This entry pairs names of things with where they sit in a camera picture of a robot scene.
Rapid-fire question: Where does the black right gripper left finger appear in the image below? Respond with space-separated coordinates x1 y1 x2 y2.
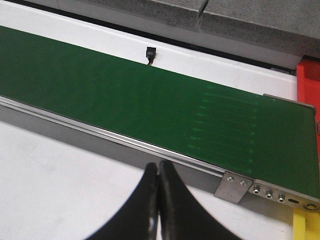
88 163 158 240

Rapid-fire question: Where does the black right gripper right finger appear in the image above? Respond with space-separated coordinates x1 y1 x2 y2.
159 160 240 240

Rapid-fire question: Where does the green conveyor belt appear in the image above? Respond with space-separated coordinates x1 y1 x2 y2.
0 27 320 198

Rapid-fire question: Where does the yellow plastic tray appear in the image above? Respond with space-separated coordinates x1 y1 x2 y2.
292 208 320 240

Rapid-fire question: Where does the small black sensor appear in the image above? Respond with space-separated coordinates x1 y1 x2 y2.
145 46 157 66

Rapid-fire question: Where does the red plastic tray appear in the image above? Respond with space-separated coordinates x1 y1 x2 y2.
296 59 320 111

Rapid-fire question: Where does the grey granite slab left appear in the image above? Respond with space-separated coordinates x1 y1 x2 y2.
32 0 208 29

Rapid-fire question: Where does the grey granite slab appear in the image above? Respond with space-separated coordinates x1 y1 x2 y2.
200 0 320 69
32 0 208 29

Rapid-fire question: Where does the grey granite slab right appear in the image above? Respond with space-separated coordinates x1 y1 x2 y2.
200 0 320 69

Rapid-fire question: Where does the aluminium conveyor side rail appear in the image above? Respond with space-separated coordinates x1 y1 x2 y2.
0 96 320 213

